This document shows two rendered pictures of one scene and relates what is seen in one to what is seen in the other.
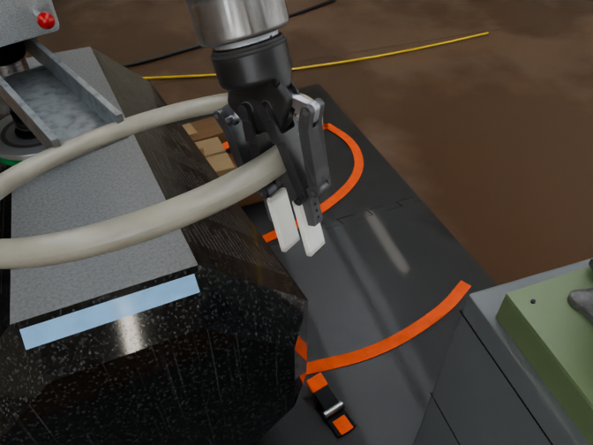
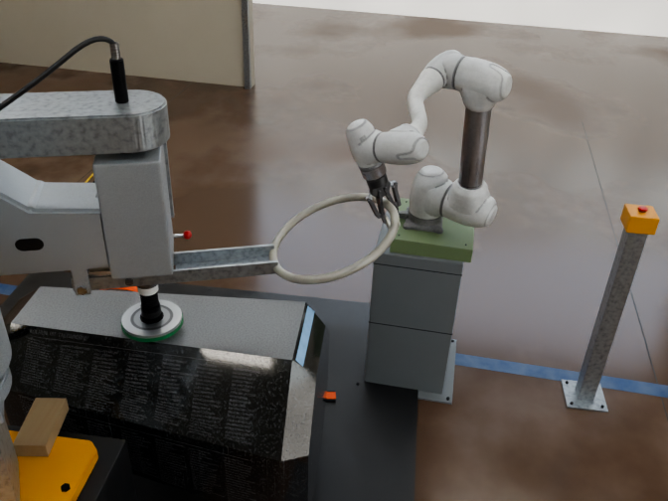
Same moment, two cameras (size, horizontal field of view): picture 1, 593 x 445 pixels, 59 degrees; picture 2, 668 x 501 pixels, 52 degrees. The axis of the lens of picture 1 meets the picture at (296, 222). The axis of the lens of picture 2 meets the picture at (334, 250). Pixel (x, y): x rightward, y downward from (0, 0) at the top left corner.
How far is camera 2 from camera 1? 2.25 m
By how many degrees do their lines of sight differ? 48
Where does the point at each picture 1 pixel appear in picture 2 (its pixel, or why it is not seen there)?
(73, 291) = (288, 338)
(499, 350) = (400, 260)
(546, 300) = (401, 233)
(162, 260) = (293, 310)
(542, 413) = (427, 264)
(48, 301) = (287, 347)
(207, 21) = (379, 172)
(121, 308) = (306, 332)
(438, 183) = not seen: hidden behind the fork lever
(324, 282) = not seen: hidden behind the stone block
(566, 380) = (428, 247)
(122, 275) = (291, 323)
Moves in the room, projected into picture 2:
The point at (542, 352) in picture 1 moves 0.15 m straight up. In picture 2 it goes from (416, 246) to (418, 217)
